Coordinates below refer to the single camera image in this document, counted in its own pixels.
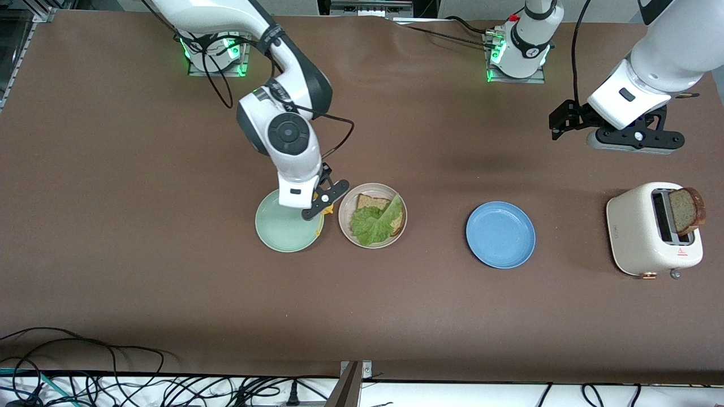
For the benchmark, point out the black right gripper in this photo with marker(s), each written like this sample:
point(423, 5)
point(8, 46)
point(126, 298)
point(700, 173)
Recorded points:
point(324, 173)

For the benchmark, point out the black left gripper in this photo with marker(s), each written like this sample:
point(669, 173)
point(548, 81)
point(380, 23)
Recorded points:
point(578, 113)

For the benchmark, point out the yellow mustard squeeze bottle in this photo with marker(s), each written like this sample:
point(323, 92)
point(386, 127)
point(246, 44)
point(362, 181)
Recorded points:
point(328, 212)

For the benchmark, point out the brown bread slice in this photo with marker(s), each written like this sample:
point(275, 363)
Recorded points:
point(684, 212)
point(370, 202)

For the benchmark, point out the green lettuce leaf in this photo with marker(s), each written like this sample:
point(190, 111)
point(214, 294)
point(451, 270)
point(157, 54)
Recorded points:
point(370, 226)

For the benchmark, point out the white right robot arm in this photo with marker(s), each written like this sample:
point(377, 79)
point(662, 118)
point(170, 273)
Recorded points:
point(288, 133)

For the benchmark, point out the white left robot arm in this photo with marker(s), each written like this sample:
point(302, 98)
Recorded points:
point(673, 51)

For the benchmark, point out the beige plate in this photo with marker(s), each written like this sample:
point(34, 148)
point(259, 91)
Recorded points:
point(346, 226)

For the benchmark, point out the green plate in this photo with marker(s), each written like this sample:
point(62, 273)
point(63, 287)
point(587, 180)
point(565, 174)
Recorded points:
point(280, 232)

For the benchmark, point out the blue plate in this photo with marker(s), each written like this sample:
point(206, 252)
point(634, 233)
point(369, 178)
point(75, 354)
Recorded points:
point(500, 235)

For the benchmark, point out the cream white toaster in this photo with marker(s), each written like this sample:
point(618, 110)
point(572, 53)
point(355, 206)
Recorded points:
point(633, 237)

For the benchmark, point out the grey metal fixture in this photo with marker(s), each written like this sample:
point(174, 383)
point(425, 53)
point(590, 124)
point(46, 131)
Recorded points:
point(370, 8)

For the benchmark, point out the black power plug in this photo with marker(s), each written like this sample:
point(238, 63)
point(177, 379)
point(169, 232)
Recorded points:
point(292, 395)

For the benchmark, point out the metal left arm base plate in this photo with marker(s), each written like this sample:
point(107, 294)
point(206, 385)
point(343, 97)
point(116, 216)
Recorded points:
point(520, 81)

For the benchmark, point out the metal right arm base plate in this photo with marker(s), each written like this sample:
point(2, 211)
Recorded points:
point(195, 72)

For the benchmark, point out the grey metal bracket post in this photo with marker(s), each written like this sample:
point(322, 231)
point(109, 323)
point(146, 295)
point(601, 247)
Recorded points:
point(346, 390)

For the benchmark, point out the aluminium table edge rail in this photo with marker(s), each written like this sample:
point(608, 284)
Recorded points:
point(20, 62)

